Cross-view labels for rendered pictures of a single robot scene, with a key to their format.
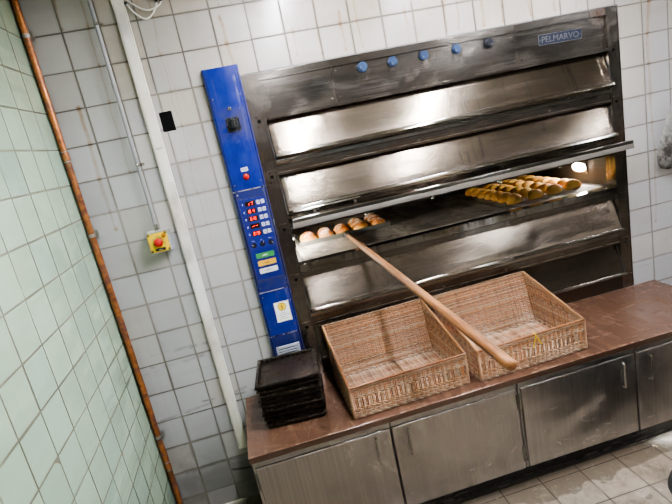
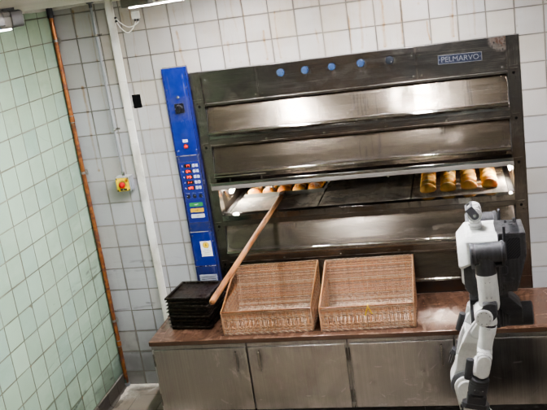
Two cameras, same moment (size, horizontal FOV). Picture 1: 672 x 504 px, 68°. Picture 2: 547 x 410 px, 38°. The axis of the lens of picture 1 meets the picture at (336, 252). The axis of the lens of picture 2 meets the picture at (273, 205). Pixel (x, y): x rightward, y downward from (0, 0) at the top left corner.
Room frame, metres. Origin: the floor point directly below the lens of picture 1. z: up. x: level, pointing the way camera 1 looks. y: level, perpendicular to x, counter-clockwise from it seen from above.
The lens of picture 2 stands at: (-2.05, -2.01, 2.57)
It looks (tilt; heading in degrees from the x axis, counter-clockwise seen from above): 15 degrees down; 22
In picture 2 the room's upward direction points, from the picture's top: 8 degrees counter-clockwise
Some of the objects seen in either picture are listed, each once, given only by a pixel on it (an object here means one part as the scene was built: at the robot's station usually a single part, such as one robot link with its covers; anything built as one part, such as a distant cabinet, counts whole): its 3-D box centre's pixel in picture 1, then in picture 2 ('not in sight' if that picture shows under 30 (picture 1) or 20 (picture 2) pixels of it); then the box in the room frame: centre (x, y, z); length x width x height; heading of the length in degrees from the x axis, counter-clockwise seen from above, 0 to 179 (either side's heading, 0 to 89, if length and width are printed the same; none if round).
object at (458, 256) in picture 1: (469, 252); (365, 229); (2.53, -0.70, 1.02); 1.79 x 0.11 x 0.19; 99
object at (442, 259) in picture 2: (476, 297); (369, 268); (2.53, -0.70, 0.76); 1.79 x 0.11 x 0.19; 99
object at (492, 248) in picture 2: not in sight; (487, 258); (1.28, -1.58, 1.30); 0.12 x 0.09 x 0.14; 100
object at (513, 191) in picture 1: (519, 187); (457, 174); (3.06, -1.20, 1.21); 0.61 x 0.48 x 0.06; 9
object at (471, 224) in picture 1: (464, 226); (363, 207); (2.56, -0.69, 1.16); 1.80 x 0.06 x 0.04; 99
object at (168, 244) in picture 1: (159, 240); (124, 183); (2.27, 0.78, 1.46); 0.10 x 0.07 x 0.10; 99
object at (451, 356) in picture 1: (391, 352); (272, 296); (2.18, -0.16, 0.72); 0.56 x 0.49 x 0.28; 100
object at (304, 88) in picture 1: (440, 62); (347, 71); (2.56, -0.69, 1.99); 1.80 x 0.08 x 0.21; 99
